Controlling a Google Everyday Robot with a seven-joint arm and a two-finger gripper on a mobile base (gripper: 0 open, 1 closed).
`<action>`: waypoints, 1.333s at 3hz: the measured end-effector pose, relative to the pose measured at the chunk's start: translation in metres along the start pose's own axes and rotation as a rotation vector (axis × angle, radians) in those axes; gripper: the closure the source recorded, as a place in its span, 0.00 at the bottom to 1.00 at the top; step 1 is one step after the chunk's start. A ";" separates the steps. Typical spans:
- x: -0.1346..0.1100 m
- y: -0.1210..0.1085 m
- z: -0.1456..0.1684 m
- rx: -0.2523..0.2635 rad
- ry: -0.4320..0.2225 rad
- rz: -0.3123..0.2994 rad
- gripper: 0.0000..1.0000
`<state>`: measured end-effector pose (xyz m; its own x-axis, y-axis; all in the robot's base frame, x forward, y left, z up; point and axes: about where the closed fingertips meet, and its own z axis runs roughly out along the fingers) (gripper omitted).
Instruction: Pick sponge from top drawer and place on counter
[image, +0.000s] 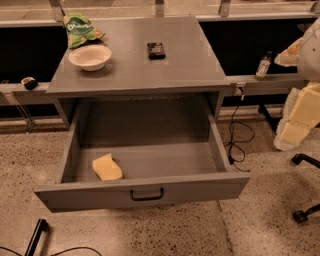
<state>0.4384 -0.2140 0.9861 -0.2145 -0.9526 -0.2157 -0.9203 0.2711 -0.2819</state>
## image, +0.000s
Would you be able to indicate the black drawer handle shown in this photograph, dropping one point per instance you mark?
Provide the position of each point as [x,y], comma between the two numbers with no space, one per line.
[141,196]

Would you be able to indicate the black table leg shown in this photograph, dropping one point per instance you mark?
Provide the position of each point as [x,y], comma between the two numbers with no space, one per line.
[272,121]

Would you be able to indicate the black stand leg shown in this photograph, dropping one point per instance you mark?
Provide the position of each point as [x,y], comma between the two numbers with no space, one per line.
[41,226]

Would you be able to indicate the white bowl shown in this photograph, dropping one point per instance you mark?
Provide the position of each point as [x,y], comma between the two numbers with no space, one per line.
[91,57]

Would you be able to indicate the green chip bag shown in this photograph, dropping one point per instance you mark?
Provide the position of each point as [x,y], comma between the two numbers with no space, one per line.
[80,30]

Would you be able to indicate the small clear bottle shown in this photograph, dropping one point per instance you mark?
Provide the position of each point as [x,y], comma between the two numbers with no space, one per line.
[263,66]

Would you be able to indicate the black rectangular device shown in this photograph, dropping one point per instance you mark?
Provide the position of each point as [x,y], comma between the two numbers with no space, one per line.
[156,50]

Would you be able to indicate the grey open top drawer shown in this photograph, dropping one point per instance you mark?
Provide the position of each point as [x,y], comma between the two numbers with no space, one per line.
[188,169]

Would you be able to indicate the grey counter cabinet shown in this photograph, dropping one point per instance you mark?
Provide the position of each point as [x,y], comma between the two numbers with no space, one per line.
[189,61]

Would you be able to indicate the grey side rail shelf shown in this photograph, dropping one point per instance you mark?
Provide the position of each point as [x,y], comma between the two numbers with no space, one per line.
[44,93]

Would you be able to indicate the yellow sponge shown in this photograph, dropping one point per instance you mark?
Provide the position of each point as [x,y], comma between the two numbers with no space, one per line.
[106,168]

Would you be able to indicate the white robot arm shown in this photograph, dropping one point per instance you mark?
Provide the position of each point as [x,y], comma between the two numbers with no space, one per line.
[309,56]

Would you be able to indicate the black and yellow tape measure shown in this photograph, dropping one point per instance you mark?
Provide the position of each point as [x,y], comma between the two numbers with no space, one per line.
[29,83]

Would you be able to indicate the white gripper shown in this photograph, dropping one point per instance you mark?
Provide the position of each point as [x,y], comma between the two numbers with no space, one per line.
[310,55]

